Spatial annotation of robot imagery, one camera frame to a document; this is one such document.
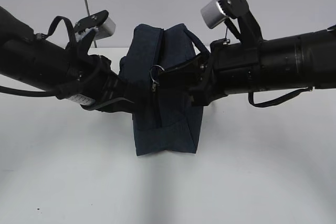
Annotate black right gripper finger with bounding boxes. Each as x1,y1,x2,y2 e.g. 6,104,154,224
158,57,208,90

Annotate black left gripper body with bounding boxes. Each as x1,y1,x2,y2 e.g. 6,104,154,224
56,55,113,112

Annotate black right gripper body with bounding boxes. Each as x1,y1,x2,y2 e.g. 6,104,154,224
187,39,263,106

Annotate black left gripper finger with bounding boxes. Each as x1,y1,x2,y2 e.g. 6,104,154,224
109,73,147,103
81,97,143,114

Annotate silver zipper pull ring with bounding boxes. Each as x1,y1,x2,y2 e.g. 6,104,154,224
148,65,165,92

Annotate dark blue fabric lunch bag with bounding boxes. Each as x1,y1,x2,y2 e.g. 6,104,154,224
119,24,207,156

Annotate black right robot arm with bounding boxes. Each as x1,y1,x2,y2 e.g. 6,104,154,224
158,29,335,108

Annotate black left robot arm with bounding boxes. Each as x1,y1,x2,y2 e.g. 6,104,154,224
1,8,146,113

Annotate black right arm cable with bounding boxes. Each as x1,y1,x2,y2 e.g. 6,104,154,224
248,87,314,109

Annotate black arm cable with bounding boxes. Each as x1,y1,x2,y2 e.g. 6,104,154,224
248,87,314,109
0,15,103,100

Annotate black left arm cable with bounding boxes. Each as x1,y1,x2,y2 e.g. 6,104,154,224
0,15,103,100

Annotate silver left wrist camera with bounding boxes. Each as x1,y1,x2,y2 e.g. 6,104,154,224
74,10,116,42

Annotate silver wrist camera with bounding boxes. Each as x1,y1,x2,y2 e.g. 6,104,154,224
74,10,116,42
201,0,249,29

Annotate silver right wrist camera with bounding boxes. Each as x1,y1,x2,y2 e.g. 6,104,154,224
201,0,249,29

